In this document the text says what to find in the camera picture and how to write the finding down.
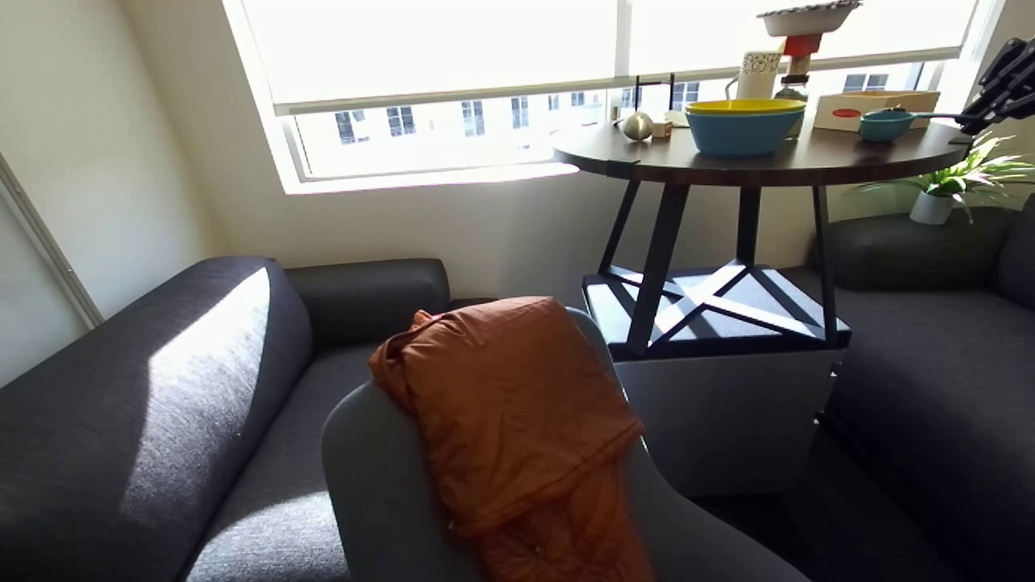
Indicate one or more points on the dark grey sofa left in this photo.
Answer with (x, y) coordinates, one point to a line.
(180, 441)

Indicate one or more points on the white storage cube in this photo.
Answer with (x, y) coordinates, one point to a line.
(733, 377)

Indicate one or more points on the round dark wooden table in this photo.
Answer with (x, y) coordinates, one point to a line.
(678, 165)

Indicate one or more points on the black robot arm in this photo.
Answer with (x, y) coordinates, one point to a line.
(1002, 93)

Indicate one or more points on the dark grey sofa right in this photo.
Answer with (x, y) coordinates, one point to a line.
(938, 377)

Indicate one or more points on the teal plastic measuring scoop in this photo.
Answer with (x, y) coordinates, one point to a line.
(890, 125)

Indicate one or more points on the dark grey sofa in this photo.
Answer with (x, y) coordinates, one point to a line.
(938, 377)
(180, 441)

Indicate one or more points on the green potted plant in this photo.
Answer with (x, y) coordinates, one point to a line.
(984, 169)

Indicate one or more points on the white mushroom lamp red base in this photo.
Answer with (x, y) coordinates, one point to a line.
(801, 30)

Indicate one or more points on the small round metallic ball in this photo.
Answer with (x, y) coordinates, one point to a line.
(638, 128)

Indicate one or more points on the orange jacket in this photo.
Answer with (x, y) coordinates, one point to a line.
(525, 438)

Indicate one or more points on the grey chair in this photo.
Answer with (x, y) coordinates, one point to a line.
(395, 529)

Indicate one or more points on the blue and yellow bowl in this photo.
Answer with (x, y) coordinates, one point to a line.
(742, 128)

